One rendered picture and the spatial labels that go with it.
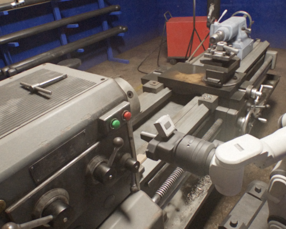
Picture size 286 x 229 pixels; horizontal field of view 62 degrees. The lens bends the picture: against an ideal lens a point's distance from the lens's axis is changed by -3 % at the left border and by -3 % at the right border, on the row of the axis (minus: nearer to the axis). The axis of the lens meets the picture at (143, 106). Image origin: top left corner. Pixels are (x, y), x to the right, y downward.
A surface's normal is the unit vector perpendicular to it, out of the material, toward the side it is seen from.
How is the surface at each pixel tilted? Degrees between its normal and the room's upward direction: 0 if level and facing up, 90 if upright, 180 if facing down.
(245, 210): 0
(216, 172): 96
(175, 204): 0
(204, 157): 55
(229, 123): 90
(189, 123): 36
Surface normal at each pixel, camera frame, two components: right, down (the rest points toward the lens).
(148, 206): 0.32, -0.60
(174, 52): -0.31, 0.51
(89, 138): 0.78, 0.24
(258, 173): -0.11, -0.86
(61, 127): 0.48, -0.44
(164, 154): -0.62, 0.45
